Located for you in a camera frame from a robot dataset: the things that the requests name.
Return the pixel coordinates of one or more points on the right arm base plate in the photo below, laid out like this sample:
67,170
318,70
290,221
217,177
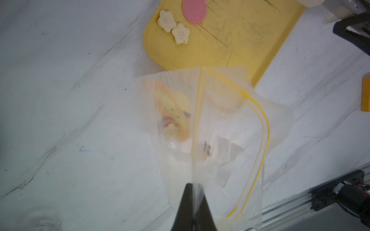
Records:
324,196

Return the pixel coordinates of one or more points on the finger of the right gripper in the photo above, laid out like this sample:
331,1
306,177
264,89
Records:
356,30

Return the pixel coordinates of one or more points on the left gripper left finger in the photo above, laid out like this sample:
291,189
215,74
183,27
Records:
184,217

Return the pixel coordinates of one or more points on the aluminium mounting rail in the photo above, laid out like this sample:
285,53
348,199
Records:
295,213

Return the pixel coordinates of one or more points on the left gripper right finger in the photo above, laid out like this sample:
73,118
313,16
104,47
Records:
203,217

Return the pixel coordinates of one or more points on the pink round cookie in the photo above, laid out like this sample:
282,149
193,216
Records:
194,11

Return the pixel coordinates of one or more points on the white slotted kitchen tongs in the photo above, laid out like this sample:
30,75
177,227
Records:
338,9

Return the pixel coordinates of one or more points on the yellow plastic tray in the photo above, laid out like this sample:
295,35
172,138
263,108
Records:
245,34

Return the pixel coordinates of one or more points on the yellow block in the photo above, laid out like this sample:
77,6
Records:
365,97

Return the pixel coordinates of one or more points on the clear resealable zip bag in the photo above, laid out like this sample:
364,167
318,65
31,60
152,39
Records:
209,127

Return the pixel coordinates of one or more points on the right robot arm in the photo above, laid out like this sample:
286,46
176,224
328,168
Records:
349,196

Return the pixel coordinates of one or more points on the beige flower cookie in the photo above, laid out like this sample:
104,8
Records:
181,34
166,21

